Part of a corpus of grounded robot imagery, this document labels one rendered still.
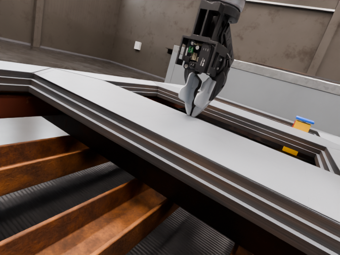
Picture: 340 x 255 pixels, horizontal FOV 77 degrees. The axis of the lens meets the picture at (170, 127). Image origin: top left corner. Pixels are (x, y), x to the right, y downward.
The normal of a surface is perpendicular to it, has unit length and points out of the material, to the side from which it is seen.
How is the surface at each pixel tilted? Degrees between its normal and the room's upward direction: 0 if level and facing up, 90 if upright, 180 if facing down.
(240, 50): 90
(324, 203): 0
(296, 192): 0
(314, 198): 0
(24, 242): 90
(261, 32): 90
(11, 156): 90
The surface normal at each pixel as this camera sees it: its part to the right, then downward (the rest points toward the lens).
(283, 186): 0.27, -0.92
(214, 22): -0.52, 0.11
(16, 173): 0.81, 0.37
